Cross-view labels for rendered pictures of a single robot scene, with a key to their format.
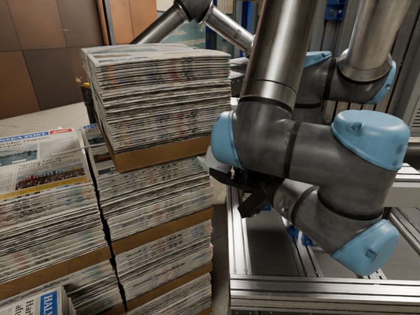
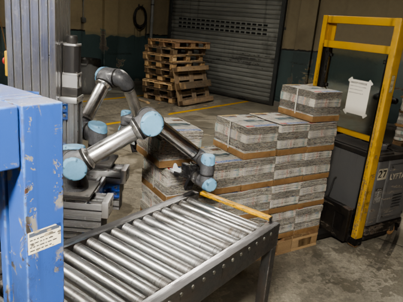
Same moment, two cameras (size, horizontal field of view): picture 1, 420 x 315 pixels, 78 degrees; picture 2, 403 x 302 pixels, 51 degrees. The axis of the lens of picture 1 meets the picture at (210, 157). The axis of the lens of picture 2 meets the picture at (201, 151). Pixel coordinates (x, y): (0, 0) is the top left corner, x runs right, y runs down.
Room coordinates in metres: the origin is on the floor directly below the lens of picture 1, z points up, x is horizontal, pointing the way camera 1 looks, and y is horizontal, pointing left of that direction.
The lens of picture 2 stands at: (3.36, 0.23, 1.69)
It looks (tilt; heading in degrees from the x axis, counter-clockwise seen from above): 17 degrees down; 177
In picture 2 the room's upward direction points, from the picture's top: 5 degrees clockwise
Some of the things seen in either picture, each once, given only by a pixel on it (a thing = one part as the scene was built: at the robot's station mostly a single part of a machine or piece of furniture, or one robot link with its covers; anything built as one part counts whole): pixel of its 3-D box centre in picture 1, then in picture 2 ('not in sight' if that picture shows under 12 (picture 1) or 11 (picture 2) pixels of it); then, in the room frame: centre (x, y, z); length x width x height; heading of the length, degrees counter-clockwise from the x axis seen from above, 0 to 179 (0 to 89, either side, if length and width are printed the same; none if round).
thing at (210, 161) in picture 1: (212, 158); not in sight; (0.46, 0.00, 0.88); 0.09 x 0.03 x 0.06; 57
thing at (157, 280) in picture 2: not in sight; (126, 263); (1.90, 0.07, 0.77); 0.47 x 0.05 x 0.05; 51
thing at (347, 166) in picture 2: not in sight; (358, 183); (-0.29, 1.91, 0.40); 0.69 x 0.55 x 0.80; 30
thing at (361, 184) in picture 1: (344, 159); (128, 118); (0.27, -0.16, 0.98); 0.11 x 0.08 x 0.11; 64
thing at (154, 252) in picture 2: not in sight; (150, 251); (1.80, 0.15, 0.77); 0.47 x 0.05 x 0.05; 51
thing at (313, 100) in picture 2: not in sight; (299, 166); (0.11, 1.22, 0.65); 0.39 x 0.30 x 1.29; 30
